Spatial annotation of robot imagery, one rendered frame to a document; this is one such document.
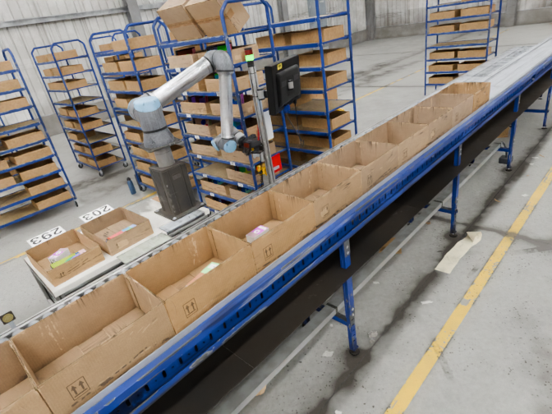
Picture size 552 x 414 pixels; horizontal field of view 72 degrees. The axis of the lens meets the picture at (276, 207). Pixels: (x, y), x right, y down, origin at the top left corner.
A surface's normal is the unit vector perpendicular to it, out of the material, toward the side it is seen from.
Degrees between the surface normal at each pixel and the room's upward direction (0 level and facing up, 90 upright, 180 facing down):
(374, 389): 0
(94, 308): 90
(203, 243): 90
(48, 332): 90
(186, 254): 90
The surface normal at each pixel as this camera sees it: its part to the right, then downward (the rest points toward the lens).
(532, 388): -0.16, -0.88
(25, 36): 0.72, 0.21
